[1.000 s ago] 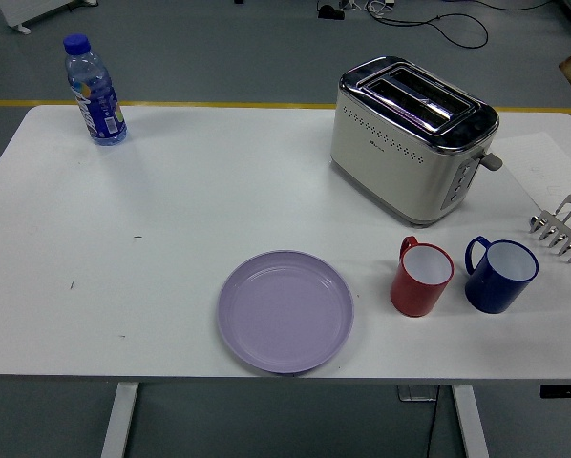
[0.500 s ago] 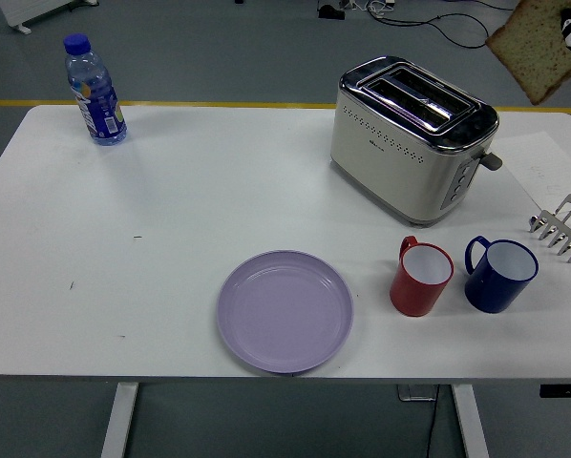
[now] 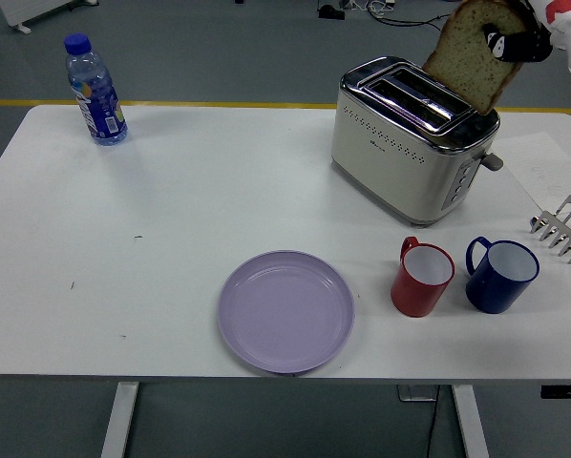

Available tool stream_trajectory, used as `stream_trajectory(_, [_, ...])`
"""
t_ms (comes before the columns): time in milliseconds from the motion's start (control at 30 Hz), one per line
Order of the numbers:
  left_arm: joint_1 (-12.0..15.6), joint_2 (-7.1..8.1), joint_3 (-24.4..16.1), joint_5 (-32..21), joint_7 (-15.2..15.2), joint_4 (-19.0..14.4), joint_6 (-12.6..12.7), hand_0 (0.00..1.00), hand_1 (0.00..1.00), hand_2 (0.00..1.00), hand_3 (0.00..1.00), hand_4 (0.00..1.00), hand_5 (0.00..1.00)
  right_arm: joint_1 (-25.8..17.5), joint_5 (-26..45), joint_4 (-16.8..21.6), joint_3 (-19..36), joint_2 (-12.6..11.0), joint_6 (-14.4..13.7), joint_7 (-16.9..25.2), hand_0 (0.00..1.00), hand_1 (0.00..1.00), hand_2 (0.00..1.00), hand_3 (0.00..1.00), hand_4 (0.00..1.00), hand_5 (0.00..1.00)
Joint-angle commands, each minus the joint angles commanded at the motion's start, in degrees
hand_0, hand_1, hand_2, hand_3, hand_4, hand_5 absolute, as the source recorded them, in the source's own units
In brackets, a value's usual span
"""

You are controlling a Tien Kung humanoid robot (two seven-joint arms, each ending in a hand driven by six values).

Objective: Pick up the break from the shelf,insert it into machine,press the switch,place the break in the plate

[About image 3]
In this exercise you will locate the black table control panel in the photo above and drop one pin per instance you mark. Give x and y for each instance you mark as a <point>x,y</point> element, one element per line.
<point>564,390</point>

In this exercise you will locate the grey toaster lever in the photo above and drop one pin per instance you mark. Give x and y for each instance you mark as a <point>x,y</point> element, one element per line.
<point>492,162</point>

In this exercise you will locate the white panel with feet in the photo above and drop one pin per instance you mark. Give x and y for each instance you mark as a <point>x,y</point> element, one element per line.
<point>27,9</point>

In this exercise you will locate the clear water bottle blue cap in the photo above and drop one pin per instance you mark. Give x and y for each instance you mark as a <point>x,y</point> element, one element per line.
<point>98,105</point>

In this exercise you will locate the red mug white inside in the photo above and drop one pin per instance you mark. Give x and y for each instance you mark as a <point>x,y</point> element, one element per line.
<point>413,296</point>

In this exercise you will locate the cream and chrome toaster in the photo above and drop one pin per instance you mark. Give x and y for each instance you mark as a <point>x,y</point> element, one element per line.
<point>386,162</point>

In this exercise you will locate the white table leg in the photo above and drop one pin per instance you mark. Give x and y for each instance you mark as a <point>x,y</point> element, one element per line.
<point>471,424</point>
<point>118,420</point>

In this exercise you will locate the blue mug white inside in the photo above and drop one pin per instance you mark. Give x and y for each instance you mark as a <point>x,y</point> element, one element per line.
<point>492,293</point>

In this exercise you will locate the clear under-table bracket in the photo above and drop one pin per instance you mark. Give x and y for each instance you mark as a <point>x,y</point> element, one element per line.
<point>412,392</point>

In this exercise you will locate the metal toast rack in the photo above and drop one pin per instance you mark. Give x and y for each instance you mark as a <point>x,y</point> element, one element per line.
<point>564,229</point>

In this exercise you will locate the slice of bread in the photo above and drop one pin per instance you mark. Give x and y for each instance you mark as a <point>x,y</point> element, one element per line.
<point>467,62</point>

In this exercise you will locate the lilac round plate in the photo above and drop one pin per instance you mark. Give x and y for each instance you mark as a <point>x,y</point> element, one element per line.
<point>285,312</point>

